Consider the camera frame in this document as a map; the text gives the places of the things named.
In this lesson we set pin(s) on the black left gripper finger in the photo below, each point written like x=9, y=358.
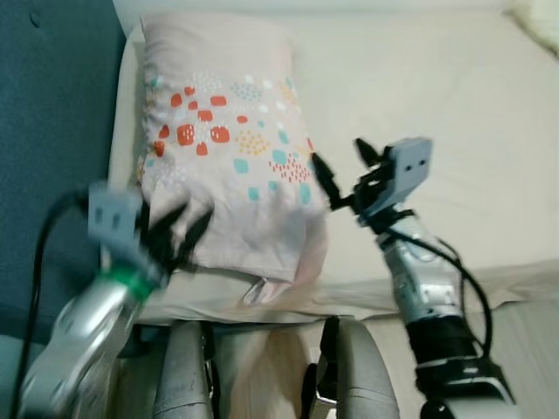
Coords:
x=170, y=223
x=196, y=234

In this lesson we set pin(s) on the blue padded bed frame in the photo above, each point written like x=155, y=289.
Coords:
x=52, y=105

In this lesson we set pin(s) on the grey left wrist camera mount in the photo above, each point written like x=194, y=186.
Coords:
x=115, y=218

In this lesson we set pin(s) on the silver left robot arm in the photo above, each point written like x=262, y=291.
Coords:
x=83, y=340

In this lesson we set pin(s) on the grey left robot leg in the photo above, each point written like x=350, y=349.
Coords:
x=185, y=375

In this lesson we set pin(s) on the grey right robot leg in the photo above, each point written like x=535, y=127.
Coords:
x=358, y=375

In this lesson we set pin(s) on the pink pillow with orange dots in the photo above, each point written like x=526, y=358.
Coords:
x=227, y=87

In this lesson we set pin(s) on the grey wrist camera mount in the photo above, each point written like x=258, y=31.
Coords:
x=409, y=170
x=115, y=218

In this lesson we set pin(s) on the mattress with cream sheet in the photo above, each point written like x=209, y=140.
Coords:
x=454, y=131

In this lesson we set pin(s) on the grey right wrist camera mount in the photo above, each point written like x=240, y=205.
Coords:
x=409, y=170

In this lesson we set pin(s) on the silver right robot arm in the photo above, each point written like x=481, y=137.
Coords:
x=437, y=297

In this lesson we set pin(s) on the grey robot leg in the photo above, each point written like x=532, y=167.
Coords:
x=185, y=375
x=358, y=375

